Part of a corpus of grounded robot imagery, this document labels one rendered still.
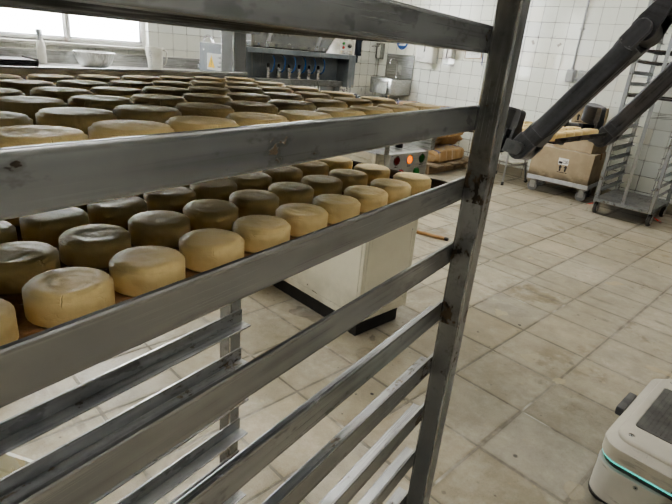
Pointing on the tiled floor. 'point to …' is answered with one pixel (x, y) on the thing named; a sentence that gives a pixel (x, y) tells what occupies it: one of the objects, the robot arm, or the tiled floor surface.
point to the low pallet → (445, 166)
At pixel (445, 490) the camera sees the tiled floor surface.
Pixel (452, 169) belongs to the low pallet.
